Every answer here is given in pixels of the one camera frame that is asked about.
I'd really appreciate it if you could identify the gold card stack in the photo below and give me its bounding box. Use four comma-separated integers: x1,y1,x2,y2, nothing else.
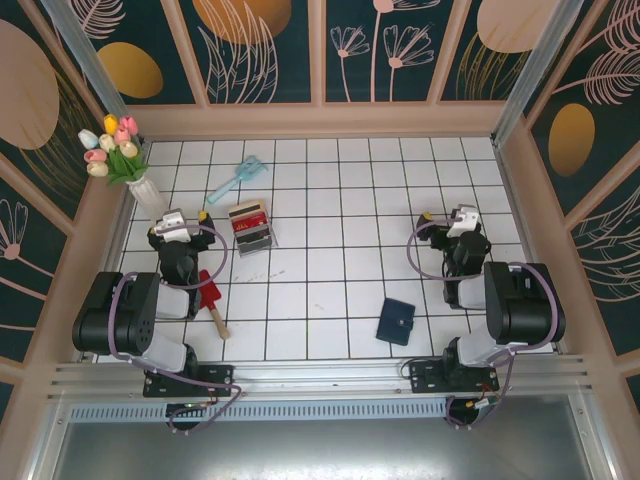
228,199,269,221

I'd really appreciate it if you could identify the red card stack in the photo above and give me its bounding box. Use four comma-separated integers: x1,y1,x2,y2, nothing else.
230,212,271,234

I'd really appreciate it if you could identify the black card stack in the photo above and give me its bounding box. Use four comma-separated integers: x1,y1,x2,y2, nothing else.
234,224,276,254

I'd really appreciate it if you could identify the dark blue leather card holder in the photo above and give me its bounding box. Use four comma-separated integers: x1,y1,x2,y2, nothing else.
375,297,417,347

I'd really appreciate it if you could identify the white ribbed vase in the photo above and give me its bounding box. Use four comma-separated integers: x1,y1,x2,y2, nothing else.
124,177,170,224

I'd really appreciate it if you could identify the light blue toy rake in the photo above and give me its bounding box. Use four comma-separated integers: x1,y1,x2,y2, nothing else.
206,155,271,205

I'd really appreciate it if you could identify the artificial tulip bouquet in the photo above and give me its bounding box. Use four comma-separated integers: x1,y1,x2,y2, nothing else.
78,113,151,187

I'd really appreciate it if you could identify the grey metal panel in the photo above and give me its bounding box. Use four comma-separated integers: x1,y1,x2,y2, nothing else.
27,418,617,480

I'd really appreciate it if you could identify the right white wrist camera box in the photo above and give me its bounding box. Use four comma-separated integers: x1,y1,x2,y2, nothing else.
446,203,481,239

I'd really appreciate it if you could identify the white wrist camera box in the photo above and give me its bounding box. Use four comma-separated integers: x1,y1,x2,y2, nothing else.
151,211,190,240
446,203,481,239

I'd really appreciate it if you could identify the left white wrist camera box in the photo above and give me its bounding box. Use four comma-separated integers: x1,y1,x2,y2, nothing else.
151,211,190,240

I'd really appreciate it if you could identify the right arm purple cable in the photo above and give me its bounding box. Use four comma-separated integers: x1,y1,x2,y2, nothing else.
407,214,559,431

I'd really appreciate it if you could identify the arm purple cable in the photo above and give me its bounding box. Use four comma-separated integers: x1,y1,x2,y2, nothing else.
407,214,559,431
108,223,245,435

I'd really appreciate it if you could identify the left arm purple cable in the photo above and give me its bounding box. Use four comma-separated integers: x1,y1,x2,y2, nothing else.
108,223,245,435

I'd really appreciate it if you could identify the red toy shovel wooden handle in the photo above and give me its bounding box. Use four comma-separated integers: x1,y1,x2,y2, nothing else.
197,268,232,342

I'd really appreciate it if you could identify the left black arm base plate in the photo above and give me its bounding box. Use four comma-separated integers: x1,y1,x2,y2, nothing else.
143,363,236,399

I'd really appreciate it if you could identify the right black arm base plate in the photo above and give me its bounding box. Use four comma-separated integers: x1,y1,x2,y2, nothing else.
408,357,501,396

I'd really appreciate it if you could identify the aluminium mounting rail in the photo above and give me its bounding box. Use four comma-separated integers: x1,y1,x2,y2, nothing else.
46,353,595,401

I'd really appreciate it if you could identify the aluminium frame post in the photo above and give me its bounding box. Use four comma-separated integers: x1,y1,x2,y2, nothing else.
52,0,130,117
491,0,584,147

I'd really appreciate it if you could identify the grey slotted cable duct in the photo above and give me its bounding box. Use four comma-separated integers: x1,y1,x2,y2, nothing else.
67,398,451,424

